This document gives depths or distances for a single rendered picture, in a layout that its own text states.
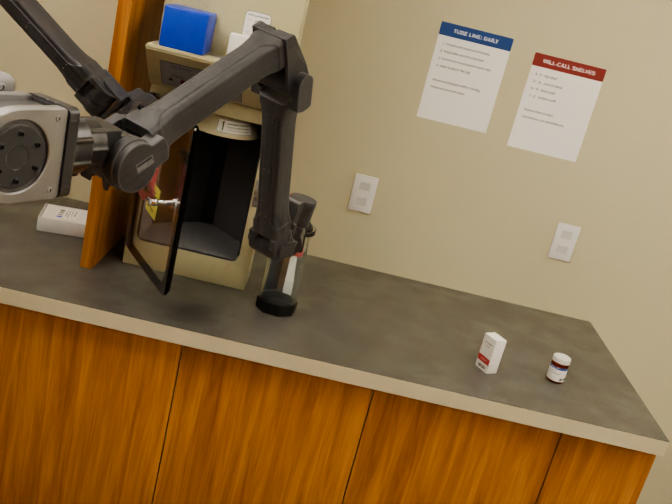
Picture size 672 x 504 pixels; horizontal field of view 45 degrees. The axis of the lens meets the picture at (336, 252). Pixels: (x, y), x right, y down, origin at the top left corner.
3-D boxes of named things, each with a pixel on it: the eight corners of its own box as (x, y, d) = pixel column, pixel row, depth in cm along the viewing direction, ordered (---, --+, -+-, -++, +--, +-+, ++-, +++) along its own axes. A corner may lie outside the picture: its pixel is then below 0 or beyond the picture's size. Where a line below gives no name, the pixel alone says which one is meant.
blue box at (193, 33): (168, 42, 189) (175, 3, 186) (210, 52, 189) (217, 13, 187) (158, 45, 180) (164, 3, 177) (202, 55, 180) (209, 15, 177)
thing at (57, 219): (43, 216, 225) (45, 202, 224) (102, 226, 228) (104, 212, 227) (35, 230, 214) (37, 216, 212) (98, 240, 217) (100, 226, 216)
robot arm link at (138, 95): (79, 104, 170) (101, 80, 165) (105, 86, 179) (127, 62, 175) (120, 146, 173) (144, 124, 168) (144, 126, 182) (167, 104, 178)
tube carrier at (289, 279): (261, 291, 208) (279, 213, 201) (301, 303, 207) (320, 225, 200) (249, 305, 198) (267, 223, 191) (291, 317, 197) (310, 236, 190)
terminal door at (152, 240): (128, 246, 205) (154, 91, 192) (166, 298, 181) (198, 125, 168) (125, 246, 204) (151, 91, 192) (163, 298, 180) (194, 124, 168)
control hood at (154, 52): (150, 81, 193) (157, 39, 190) (282, 113, 194) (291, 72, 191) (137, 86, 182) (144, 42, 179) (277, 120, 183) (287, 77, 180)
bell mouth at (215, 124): (197, 116, 214) (201, 96, 212) (262, 132, 215) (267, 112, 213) (183, 127, 197) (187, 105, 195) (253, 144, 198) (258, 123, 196)
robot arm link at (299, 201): (245, 241, 168) (277, 259, 164) (262, 190, 164) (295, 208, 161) (277, 236, 178) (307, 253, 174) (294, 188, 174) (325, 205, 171)
